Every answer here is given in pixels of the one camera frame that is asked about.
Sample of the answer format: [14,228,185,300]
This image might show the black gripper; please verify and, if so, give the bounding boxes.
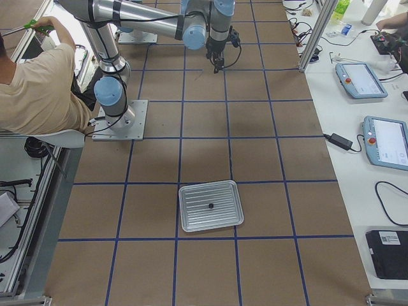
[206,41,226,73]

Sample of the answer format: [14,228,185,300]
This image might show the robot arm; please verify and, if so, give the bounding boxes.
[59,1,241,129]

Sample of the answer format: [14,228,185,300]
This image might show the far teach pendant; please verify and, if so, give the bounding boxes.
[335,62,388,99]

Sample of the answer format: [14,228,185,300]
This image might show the teach pendant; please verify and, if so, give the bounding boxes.
[362,116,407,171]
[335,62,388,99]

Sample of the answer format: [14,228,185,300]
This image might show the black power adapter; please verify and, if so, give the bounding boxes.
[323,133,353,150]

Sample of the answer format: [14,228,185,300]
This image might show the person in beige shirt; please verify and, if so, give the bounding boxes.
[1,17,91,135]

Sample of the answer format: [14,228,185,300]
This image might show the near teach pendant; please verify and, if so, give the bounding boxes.
[362,116,407,171]

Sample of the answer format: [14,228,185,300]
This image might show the black box with label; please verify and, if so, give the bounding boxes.
[365,230,407,280]

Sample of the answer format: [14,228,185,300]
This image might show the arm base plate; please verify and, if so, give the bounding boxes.
[116,30,157,45]
[92,100,148,141]

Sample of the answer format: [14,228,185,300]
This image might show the aluminium frame post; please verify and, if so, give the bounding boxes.
[298,0,338,72]

